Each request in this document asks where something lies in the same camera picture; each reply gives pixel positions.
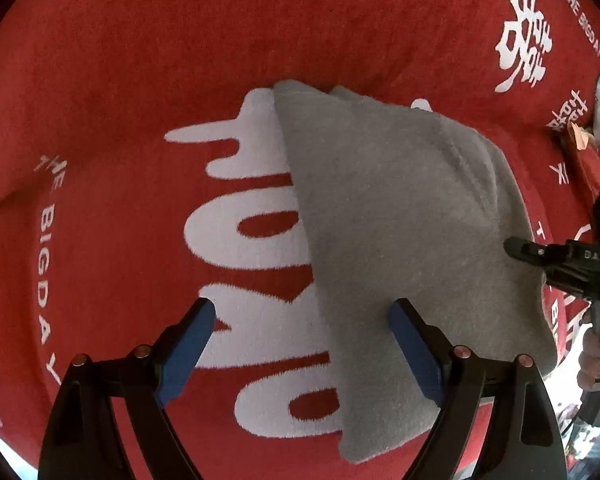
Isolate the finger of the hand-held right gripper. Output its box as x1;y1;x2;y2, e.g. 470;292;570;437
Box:
542;269;592;304
503;236;573;272

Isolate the red paper envelope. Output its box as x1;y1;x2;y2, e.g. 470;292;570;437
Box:
565;122;600;206

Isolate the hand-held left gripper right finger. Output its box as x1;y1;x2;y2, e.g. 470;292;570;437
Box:
388;298;569;480

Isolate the grey knit sweater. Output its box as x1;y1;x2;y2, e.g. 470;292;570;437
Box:
272;79;560;465

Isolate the red printed blanket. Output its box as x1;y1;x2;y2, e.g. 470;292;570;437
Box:
0;0;600;480

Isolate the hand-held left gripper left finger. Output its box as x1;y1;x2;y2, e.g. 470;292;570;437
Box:
38;297;217;480

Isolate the person's right hand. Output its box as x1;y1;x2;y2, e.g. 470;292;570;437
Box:
577;329;600;392

